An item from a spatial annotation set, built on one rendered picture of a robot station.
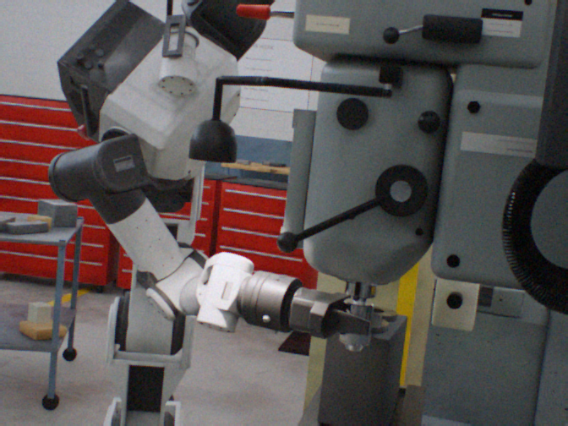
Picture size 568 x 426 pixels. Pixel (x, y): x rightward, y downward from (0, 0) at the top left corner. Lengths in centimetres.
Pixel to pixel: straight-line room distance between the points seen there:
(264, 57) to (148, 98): 902
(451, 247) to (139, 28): 81
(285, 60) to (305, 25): 936
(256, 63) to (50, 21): 289
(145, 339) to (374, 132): 97
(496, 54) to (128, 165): 70
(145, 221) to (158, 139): 15
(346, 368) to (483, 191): 59
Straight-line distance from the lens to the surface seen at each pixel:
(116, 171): 149
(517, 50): 112
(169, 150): 155
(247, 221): 597
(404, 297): 301
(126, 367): 199
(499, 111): 111
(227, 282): 133
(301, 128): 123
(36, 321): 435
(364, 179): 114
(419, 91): 114
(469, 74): 112
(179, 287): 157
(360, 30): 113
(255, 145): 1054
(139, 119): 155
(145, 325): 193
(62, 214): 444
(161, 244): 156
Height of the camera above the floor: 154
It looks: 7 degrees down
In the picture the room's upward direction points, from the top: 6 degrees clockwise
